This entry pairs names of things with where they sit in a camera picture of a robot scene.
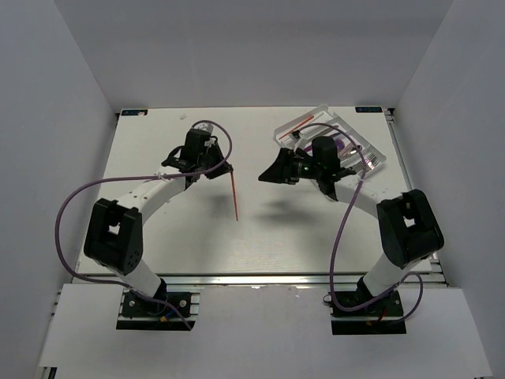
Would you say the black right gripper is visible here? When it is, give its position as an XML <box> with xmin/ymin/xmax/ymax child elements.
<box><xmin>258</xmin><ymin>148</ymin><xmax>323</xmax><ymax>185</ymax></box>

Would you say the orange chopstick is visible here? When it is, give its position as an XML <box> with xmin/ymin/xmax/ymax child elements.
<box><xmin>279</xmin><ymin>114</ymin><xmax>315</xmax><ymax>140</ymax></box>
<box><xmin>230</xmin><ymin>171</ymin><xmax>239</xmax><ymax>222</ymax></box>

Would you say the pink handled silver spoon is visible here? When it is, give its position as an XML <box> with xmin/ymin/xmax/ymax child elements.
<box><xmin>339</xmin><ymin>144</ymin><xmax>354</xmax><ymax>159</ymax></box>

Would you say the iridescent purple ornate spoon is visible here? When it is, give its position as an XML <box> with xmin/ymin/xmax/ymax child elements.
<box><xmin>335</xmin><ymin>138</ymin><xmax>346</xmax><ymax>151</ymax></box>

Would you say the black handled silver spoon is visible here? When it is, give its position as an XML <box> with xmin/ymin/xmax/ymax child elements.
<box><xmin>349</xmin><ymin>145</ymin><xmax>362</xmax><ymax>155</ymax></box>

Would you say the black handled silver fork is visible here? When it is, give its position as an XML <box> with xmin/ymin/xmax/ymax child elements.
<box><xmin>365</xmin><ymin>154</ymin><xmax>381</xmax><ymax>170</ymax></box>

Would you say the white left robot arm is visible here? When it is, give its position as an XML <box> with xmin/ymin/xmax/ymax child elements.
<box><xmin>84</xmin><ymin>128</ymin><xmax>233</xmax><ymax>315</ymax></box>

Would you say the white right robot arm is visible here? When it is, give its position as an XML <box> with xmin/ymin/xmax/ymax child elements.
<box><xmin>258</xmin><ymin>137</ymin><xmax>444</xmax><ymax>315</ymax></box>

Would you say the white compartment cutlery tray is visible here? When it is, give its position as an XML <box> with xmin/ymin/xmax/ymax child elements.
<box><xmin>273</xmin><ymin>104</ymin><xmax>387</xmax><ymax>178</ymax></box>

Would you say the blue label sticker left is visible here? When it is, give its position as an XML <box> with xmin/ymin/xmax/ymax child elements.
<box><xmin>120</xmin><ymin>109</ymin><xmax>148</xmax><ymax>117</ymax></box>

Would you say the blue label sticker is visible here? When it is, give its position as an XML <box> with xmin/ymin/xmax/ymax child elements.
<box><xmin>354</xmin><ymin>107</ymin><xmax>383</xmax><ymax>113</ymax></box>
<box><xmin>120</xmin><ymin>109</ymin><xmax>148</xmax><ymax>117</ymax></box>

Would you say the blue label sticker right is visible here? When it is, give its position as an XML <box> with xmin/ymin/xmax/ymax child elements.
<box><xmin>354</xmin><ymin>107</ymin><xmax>383</xmax><ymax>113</ymax></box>

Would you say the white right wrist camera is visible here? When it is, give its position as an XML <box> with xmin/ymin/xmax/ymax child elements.
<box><xmin>290</xmin><ymin>130</ymin><xmax>306</xmax><ymax>151</ymax></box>

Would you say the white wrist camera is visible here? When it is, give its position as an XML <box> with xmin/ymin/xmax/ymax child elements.
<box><xmin>290</xmin><ymin>130</ymin><xmax>306</xmax><ymax>151</ymax></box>
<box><xmin>191</xmin><ymin>122</ymin><xmax>214</xmax><ymax>135</ymax></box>

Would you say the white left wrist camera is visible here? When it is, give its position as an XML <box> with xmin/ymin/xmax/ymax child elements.
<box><xmin>191</xmin><ymin>122</ymin><xmax>214</xmax><ymax>135</ymax></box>

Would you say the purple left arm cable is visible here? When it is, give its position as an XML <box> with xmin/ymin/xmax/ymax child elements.
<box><xmin>54</xmin><ymin>120</ymin><xmax>234</xmax><ymax>331</ymax></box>

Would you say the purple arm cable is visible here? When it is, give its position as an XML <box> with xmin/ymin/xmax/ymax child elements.
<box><xmin>294</xmin><ymin>122</ymin><xmax>425</xmax><ymax>327</ymax></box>
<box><xmin>54</xmin><ymin>120</ymin><xmax>234</xmax><ymax>331</ymax></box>

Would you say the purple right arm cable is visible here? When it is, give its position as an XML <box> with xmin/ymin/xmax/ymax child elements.
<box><xmin>294</xmin><ymin>122</ymin><xmax>425</xmax><ymax>327</ymax></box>

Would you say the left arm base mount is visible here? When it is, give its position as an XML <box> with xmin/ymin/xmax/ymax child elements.
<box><xmin>116</xmin><ymin>291</ymin><xmax>200</xmax><ymax>332</ymax></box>

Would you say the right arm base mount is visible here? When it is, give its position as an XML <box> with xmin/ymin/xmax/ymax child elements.
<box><xmin>323</xmin><ymin>291</ymin><xmax>406</xmax><ymax>336</ymax></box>

